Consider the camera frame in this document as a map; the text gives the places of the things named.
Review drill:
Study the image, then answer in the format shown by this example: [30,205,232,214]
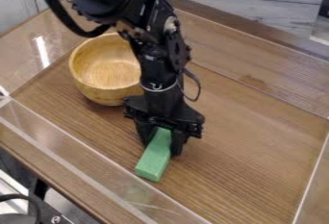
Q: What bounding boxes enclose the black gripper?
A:
[123,87,205,157]

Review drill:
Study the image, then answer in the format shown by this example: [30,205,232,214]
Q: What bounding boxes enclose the green wooden block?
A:
[135,128,171,183]

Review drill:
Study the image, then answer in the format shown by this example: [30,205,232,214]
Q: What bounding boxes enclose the brown wooden bowl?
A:
[68,33,143,106]

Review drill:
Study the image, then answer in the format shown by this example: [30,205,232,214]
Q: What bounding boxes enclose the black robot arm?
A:
[45,0,205,156]

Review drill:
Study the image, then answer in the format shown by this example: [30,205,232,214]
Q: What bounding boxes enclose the clear acrylic tray walls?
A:
[0,0,329,224]

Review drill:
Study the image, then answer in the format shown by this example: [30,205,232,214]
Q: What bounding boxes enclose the black cable loop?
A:
[176,67,201,103]

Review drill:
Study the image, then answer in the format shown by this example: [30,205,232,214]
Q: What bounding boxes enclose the black table leg bracket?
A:
[28,178,73,224]

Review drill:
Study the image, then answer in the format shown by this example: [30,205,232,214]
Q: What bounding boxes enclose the black floor cable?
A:
[0,192,42,224]

